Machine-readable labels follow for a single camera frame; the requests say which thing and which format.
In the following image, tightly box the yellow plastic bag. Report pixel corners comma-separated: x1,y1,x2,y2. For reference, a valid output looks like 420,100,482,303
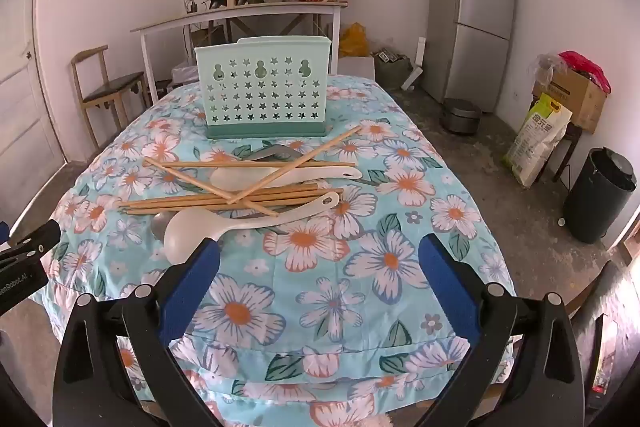
339,23,369,58

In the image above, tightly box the white floor appliance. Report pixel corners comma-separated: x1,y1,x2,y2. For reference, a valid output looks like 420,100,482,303
401,37,427,91

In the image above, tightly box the white rice paddle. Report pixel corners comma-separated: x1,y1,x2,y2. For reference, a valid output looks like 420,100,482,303
209,164,363,192

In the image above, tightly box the small dark stool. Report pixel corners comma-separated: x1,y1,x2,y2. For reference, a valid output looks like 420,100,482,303
552,123,584,184

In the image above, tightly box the metal spoon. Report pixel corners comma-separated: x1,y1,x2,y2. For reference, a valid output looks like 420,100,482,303
150,211,177,241

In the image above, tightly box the grey refrigerator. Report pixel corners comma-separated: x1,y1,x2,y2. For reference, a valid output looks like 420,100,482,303
422,0,517,112

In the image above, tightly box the black trash bin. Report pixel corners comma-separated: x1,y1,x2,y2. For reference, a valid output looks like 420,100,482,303
563,147,638,244

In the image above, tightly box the open cardboard box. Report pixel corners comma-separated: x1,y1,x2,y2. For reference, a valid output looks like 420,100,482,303
532,66,608,134

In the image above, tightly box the floral blue blanket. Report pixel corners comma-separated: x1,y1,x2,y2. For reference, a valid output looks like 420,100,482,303
37,74,516,427

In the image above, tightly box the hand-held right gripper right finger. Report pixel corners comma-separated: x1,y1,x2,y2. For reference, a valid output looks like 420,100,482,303
417,233,586,427

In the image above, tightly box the yellow green rice bag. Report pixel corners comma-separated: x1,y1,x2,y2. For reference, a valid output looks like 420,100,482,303
502,93,573,188

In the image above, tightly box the red plastic bag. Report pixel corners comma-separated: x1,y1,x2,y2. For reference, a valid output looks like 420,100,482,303
558,51,612,94

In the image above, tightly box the white door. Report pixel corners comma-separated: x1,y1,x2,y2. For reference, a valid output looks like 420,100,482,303
0,0,66,228

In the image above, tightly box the bunch of wooden chopsticks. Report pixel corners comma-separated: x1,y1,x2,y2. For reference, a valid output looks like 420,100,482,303
116,125,363,218

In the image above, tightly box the grey rice cooker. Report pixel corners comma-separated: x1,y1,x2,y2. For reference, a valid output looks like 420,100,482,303
440,98,482,136

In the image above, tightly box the wooden chair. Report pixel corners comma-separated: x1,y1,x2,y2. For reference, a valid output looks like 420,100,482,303
70,45,151,148

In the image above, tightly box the pale green bowl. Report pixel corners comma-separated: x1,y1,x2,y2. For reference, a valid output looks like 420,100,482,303
164,192,341,265

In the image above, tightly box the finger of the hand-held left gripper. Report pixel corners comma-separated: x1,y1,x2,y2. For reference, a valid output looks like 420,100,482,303
0,219,62,269

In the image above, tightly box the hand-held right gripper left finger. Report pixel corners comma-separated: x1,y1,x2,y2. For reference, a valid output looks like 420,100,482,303
52,237,223,427

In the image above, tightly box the green plastic utensil holder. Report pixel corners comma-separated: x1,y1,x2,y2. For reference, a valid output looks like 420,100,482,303
194,36,332,140

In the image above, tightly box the white desk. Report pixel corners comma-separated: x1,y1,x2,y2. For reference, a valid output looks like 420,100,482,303
130,1,348,94

